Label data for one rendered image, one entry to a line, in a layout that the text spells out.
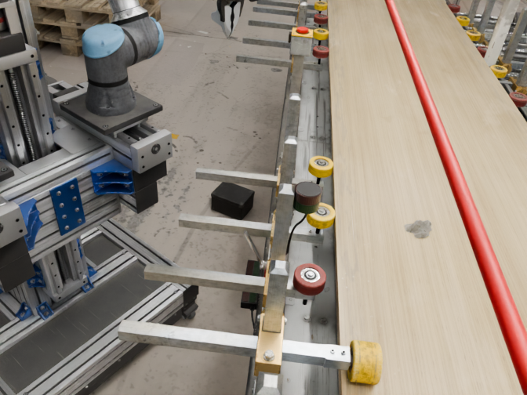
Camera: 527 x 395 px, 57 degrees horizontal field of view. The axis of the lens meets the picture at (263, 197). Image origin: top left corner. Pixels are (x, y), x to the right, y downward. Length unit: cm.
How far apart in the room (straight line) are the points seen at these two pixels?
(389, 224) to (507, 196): 45
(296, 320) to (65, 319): 96
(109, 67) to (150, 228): 134
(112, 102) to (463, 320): 112
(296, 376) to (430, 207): 63
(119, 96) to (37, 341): 98
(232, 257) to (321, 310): 106
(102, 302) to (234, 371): 60
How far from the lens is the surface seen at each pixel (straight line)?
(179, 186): 293
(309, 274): 120
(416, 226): 142
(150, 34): 158
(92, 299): 209
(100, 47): 147
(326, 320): 149
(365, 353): 100
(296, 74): 175
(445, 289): 129
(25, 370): 196
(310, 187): 108
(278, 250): 118
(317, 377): 138
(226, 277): 124
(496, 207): 163
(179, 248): 253
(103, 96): 152
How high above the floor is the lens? 178
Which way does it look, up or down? 38 degrees down
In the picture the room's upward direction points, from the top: 6 degrees clockwise
